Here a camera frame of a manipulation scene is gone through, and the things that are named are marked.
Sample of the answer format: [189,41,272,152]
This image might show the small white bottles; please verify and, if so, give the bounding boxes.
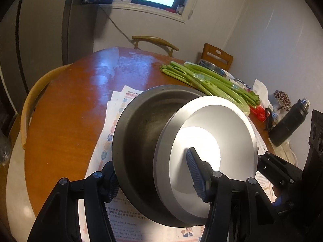
[269,103,279,121]

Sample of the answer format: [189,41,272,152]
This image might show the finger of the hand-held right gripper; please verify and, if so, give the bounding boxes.
[257,151,303,189]

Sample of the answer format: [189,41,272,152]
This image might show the red tissue box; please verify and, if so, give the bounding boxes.
[250,79,270,123]

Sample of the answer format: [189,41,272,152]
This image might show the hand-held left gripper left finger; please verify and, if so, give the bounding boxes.
[26,161,120,242]

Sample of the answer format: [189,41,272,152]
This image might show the curved-back wooden chair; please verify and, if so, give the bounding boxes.
[132,36,179,57]

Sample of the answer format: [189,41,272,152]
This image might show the grey refrigerator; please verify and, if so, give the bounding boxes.
[0,0,100,99]

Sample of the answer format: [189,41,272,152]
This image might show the round steel plate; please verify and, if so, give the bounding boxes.
[112,84,210,228]

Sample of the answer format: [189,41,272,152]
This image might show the patterned small bowl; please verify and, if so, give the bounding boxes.
[233,79,252,90]

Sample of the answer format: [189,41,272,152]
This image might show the black thermos bottle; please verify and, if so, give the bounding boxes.
[270,98,311,147]

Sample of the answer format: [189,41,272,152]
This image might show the brown patterned pouch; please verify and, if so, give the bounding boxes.
[273,90,291,110]

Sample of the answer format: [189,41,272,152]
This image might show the printed newspaper sheets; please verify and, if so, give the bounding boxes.
[78,85,278,242]

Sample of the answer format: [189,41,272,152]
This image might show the slatted wooden chair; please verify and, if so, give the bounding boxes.
[200,43,234,71]

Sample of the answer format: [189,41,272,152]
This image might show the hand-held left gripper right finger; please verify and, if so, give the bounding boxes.
[186,147,285,242]

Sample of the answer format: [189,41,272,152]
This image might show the celery bunch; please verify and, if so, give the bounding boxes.
[159,64,251,118]
[170,60,261,106]

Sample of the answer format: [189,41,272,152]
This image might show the steel basin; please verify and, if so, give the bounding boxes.
[198,59,226,77]

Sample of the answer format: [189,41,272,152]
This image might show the tan round-back chair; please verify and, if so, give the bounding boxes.
[20,64,74,150]

